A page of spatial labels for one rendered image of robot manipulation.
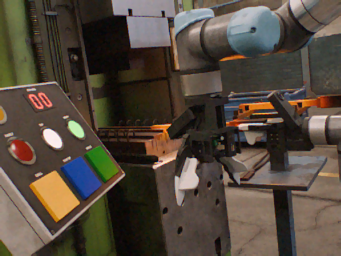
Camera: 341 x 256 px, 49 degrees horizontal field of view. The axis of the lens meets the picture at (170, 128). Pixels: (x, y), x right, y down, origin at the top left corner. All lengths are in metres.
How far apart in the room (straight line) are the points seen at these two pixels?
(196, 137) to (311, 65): 8.49
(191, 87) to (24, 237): 0.37
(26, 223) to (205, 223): 0.85
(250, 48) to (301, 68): 8.64
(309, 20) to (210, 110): 0.22
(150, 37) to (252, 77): 8.66
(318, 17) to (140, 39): 0.66
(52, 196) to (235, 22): 0.41
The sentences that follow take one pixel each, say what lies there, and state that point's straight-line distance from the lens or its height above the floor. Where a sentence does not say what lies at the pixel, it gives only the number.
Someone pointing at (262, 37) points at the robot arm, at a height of 1.22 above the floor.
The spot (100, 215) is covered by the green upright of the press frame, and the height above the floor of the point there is 0.76.
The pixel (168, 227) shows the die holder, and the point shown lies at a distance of 1.21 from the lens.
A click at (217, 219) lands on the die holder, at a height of 0.62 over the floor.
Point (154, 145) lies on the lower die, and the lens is 1.22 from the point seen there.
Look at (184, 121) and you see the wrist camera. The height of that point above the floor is 1.09.
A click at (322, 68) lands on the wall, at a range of 9.06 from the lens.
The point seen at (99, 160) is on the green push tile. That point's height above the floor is 1.02.
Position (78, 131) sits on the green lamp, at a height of 1.08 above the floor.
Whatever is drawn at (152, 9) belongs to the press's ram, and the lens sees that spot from 1.27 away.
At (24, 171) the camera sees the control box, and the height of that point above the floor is 1.06.
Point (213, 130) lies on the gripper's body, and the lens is 0.68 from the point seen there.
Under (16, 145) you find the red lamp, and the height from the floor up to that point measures 1.10.
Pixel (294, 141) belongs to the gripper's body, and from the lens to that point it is 1.04.
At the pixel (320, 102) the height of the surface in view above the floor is 1.00.
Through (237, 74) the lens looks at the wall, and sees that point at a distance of 10.03.
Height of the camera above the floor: 1.19
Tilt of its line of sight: 9 degrees down
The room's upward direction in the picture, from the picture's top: 8 degrees counter-clockwise
